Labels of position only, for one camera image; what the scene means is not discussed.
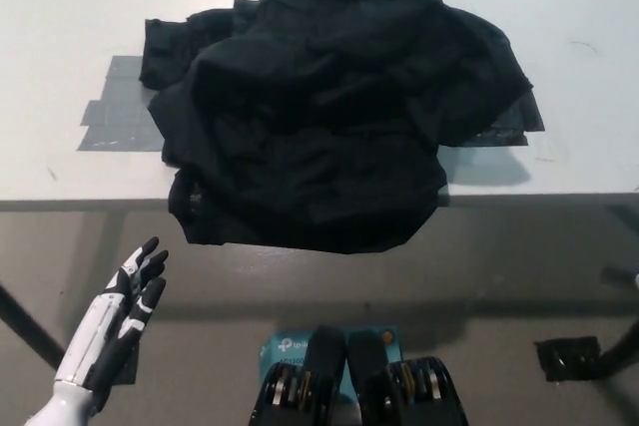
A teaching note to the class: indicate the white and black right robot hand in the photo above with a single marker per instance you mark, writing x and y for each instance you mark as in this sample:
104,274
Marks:
621,277

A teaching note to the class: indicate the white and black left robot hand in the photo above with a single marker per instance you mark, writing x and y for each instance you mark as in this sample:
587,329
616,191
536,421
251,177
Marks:
95,341

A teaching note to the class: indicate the black Columbia jacket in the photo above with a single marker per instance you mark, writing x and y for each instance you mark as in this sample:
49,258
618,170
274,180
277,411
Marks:
319,112

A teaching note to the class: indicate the black table leg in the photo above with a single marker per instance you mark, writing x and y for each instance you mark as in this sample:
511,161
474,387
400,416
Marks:
30,328
621,343

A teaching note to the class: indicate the black table leg foot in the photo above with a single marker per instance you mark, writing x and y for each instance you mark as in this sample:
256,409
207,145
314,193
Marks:
561,358

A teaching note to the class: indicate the teal tp-link box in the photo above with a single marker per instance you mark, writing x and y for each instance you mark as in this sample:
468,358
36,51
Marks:
284,346

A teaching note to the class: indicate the grey tape patch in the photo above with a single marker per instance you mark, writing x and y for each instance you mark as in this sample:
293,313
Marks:
115,117

